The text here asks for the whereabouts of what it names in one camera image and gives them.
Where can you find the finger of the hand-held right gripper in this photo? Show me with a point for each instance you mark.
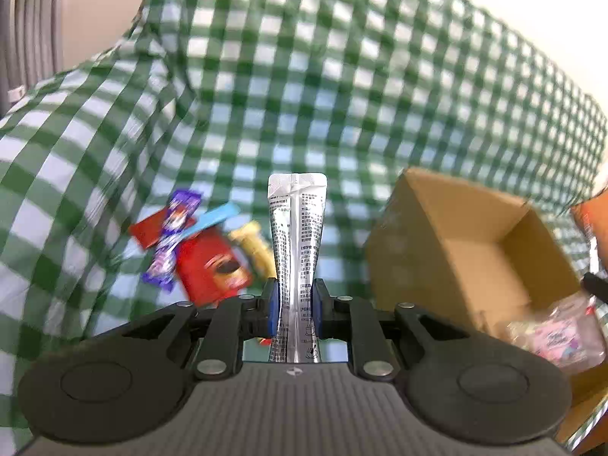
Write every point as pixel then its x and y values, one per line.
pixel 596 287

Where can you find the red coffee packet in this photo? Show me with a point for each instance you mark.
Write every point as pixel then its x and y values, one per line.
pixel 209 266

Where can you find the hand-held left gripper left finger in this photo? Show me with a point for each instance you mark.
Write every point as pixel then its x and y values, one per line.
pixel 272 311

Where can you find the orange pillow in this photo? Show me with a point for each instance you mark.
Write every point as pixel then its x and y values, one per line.
pixel 591 232

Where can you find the pink clear snack bag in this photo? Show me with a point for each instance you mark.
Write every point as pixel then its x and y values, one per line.
pixel 555 337

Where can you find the yellow snack packet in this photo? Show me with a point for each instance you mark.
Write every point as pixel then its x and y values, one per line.
pixel 254 244

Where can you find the silver stick packet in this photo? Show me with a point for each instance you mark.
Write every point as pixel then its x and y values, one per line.
pixel 295 247

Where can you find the green checked cloth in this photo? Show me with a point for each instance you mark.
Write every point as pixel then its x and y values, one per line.
pixel 304 80

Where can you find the purple snack packet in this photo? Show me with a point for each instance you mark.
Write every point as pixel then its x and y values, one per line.
pixel 172 228

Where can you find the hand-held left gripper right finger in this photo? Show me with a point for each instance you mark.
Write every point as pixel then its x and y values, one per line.
pixel 317 311

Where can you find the blue stick packet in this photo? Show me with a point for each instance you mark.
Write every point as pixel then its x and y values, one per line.
pixel 211 219

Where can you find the grey curtain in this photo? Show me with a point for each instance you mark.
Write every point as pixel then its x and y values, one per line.
pixel 28 23

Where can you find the small red snack packet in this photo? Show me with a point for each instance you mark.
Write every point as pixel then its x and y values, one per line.
pixel 147 232

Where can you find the brown cardboard box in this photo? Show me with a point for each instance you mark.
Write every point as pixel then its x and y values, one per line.
pixel 456 242

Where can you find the white curtain tag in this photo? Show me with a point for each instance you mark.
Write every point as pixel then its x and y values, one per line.
pixel 15 93

